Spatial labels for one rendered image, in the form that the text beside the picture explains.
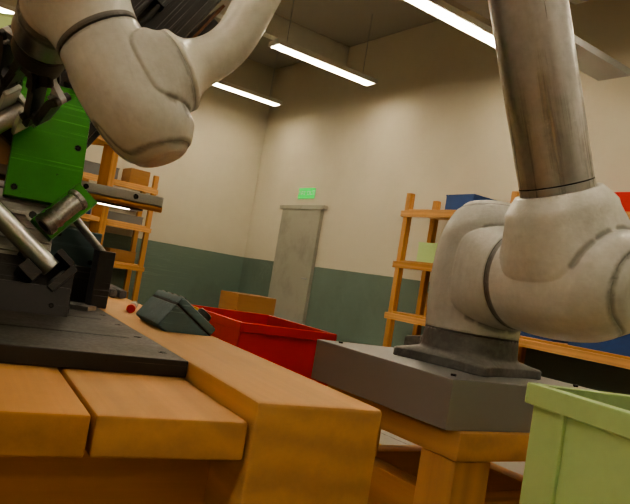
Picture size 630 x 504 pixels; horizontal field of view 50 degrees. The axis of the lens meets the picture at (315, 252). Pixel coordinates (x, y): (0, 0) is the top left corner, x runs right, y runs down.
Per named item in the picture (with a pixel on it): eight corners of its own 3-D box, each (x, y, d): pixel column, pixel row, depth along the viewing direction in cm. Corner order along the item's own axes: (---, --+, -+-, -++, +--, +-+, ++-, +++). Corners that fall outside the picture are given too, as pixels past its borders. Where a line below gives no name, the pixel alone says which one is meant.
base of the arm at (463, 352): (437, 354, 127) (442, 325, 127) (544, 380, 110) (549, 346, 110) (372, 349, 115) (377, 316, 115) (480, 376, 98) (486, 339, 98)
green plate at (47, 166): (68, 221, 118) (84, 113, 123) (78, 208, 111) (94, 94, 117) (-3, 208, 112) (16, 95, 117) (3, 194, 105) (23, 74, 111)
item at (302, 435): (90, 335, 198) (99, 285, 199) (360, 560, 66) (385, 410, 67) (39, 330, 192) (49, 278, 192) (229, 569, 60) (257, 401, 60)
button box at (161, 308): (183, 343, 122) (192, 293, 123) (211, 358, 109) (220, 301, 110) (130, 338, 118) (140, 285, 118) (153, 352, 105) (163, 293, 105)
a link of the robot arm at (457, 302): (478, 331, 122) (496, 213, 123) (553, 347, 106) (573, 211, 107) (404, 320, 115) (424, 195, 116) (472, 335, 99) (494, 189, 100)
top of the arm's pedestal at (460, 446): (455, 410, 133) (459, 390, 133) (600, 461, 106) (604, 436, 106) (323, 404, 115) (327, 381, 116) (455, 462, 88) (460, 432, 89)
